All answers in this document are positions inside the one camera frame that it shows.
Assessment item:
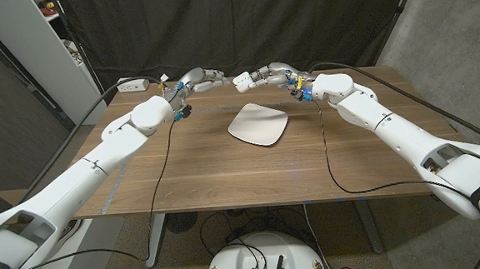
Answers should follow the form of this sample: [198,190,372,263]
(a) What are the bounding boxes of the black curtain stand pole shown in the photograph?
[369,0,427,66]
[54,0,108,107]

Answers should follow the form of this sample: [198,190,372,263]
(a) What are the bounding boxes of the grey table leg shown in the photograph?
[352,198,385,257]
[142,212,170,269]

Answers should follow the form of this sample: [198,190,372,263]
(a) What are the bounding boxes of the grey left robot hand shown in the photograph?
[158,65,234,122]

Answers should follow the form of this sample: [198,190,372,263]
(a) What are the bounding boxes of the round black floor fan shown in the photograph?
[164,211,200,235]

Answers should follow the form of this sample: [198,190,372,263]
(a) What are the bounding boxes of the white shelf cabinet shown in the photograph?
[0,0,110,132]

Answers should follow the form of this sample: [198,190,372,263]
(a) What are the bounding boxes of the black curtain backdrop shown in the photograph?
[54,0,421,108]

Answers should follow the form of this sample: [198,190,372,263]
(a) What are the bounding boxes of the black sneaker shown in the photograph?
[55,218,84,247]

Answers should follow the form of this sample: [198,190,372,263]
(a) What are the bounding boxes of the white square dish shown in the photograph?
[226,101,292,149]

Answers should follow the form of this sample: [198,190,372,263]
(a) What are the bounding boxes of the thin black left hand cable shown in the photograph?
[3,119,186,269]

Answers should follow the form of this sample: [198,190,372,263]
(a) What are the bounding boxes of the thin black hand cable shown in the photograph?
[313,89,480,269]
[3,119,186,269]

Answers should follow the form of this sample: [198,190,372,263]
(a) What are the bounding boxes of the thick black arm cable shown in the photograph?
[308,52,480,167]
[9,74,169,206]

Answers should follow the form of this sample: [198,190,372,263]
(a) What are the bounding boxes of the white power strip box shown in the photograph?
[116,76,152,93]

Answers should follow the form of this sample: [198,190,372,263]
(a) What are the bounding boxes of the thin black right hand cable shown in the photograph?
[313,89,480,269]

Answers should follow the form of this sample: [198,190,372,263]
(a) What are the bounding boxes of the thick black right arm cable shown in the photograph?
[308,52,480,167]

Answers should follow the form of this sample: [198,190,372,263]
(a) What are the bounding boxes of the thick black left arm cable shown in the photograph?
[9,74,169,206]

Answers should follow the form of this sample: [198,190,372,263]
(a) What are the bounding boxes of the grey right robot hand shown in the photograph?
[248,59,319,107]

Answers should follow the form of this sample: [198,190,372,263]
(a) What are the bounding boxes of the white AirPods case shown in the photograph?
[232,70,255,94]

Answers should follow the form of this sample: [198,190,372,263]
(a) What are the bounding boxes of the black floor cable tangle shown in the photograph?
[197,204,315,263]

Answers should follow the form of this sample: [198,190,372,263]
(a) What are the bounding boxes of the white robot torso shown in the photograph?
[202,227,328,269]

